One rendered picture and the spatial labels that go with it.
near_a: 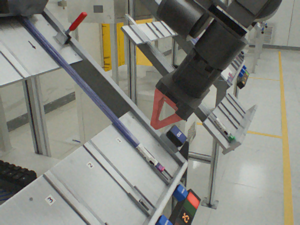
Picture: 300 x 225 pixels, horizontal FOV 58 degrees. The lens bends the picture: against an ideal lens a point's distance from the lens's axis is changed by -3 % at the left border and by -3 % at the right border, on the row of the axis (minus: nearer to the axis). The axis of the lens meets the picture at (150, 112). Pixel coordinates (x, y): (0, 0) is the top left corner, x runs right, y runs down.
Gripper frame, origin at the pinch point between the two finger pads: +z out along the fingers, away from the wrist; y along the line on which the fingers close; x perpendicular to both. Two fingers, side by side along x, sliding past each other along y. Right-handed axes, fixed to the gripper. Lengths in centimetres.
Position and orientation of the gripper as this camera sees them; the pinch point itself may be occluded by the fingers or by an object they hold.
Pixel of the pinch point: (156, 123)
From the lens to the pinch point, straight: 47.2
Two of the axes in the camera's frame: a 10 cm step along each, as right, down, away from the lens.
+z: -5.2, 6.8, 5.2
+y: -4.1, 3.4, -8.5
